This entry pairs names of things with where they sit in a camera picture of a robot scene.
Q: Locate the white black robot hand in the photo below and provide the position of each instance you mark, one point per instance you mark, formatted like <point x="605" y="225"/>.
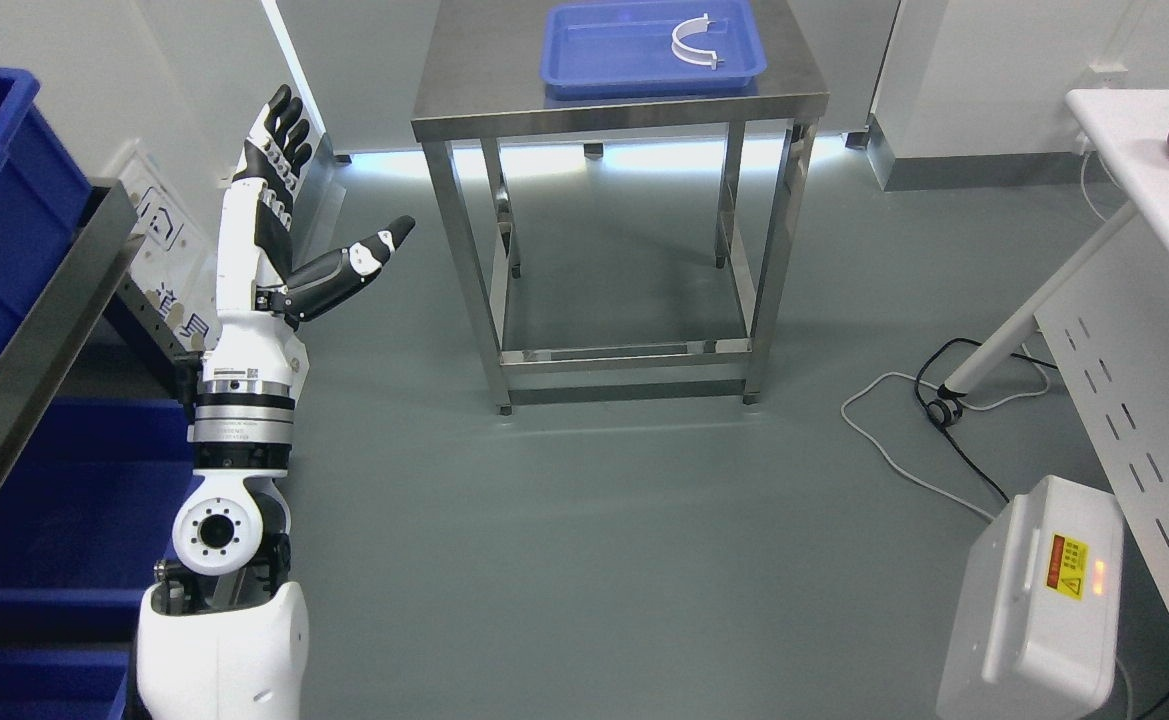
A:
<point x="255" y="269"/>

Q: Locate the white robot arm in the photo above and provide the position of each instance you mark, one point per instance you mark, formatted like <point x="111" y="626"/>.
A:
<point x="223" y="630"/>

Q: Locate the steel shelf rack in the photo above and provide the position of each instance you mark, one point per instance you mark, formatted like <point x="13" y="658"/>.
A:
<point x="92" y="282"/>

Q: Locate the white sign board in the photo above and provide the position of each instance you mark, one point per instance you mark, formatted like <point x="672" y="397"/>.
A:
<point x="177" y="270"/>

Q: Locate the stainless steel table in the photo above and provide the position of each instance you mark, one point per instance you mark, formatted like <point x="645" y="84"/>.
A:
<point x="625" y="249"/>

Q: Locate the blue plastic tray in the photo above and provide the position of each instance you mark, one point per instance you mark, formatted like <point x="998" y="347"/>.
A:
<point x="606" y="49"/>

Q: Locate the lower blue bin left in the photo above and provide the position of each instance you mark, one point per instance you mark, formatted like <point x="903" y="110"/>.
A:
<point x="84" y="515"/>

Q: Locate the white desk leg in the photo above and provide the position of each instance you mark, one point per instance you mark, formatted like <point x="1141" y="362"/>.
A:
<point x="1020" y="324"/>

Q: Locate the white equipment box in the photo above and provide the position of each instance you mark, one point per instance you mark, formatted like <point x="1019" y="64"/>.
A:
<point x="1034" y="633"/>

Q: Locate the white perforated desk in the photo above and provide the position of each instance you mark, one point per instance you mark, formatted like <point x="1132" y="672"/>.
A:
<point x="1107" y="324"/>

